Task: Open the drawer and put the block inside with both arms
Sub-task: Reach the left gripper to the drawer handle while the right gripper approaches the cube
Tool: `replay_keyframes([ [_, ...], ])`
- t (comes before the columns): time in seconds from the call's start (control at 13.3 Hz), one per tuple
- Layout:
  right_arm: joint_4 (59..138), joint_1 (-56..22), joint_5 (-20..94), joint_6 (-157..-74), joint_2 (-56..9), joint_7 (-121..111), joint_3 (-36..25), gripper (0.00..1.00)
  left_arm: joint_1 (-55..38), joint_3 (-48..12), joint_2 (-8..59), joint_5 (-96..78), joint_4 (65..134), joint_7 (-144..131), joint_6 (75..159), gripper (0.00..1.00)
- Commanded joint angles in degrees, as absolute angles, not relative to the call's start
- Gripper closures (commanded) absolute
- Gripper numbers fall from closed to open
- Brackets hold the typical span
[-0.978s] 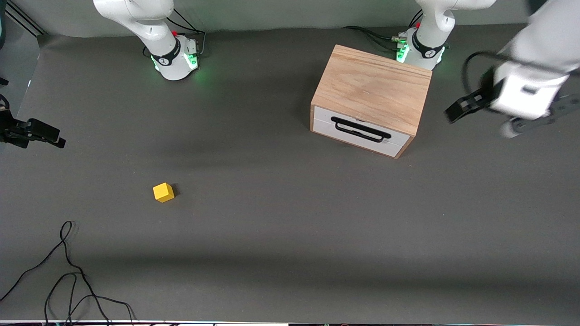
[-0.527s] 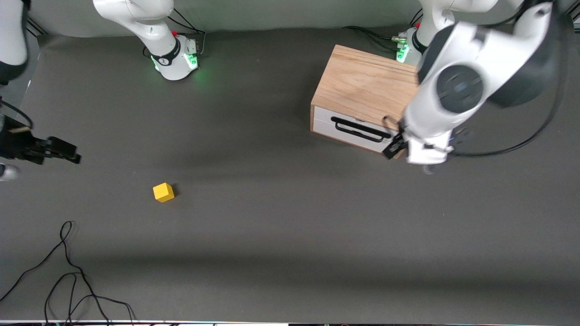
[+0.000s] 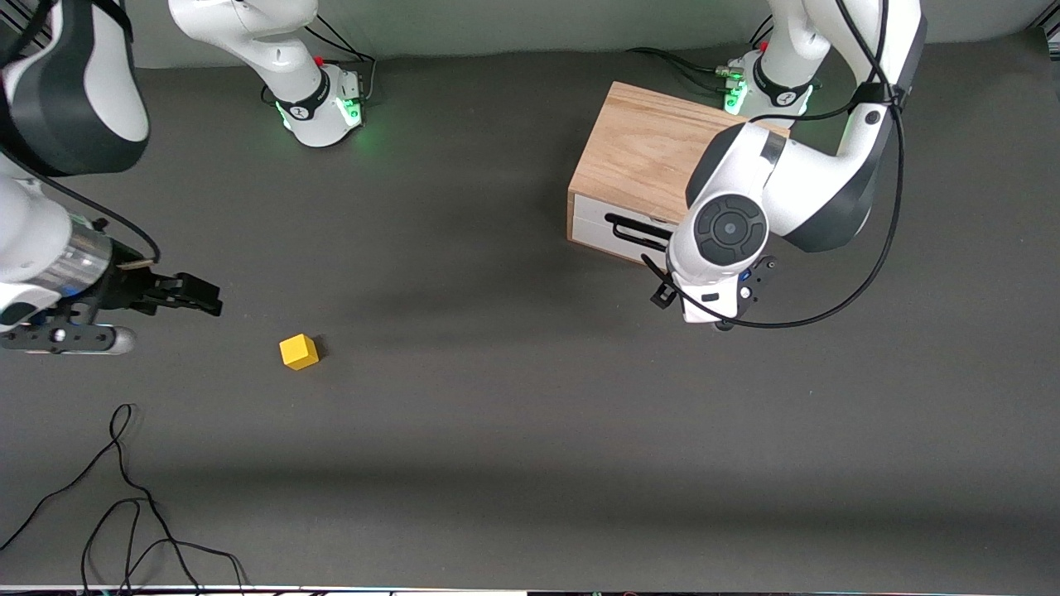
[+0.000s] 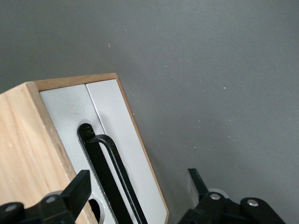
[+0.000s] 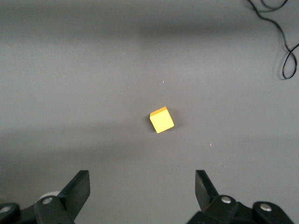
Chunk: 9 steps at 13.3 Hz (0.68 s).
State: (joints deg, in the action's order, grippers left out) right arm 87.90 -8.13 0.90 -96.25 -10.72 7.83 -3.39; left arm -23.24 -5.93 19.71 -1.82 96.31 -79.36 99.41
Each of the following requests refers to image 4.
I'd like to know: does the light wooden drawer cabinet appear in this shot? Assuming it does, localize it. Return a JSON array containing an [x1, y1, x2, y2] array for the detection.
[[0, 72, 170, 224]]

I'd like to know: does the black metal drawer handle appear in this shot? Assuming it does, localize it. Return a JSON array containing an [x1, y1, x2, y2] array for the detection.
[[77, 123, 149, 224]]

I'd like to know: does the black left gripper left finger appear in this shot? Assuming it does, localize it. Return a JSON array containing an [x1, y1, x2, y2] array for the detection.
[[0, 169, 91, 224]]

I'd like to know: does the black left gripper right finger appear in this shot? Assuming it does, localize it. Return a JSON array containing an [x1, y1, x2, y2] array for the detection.
[[178, 168, 286, 224]]

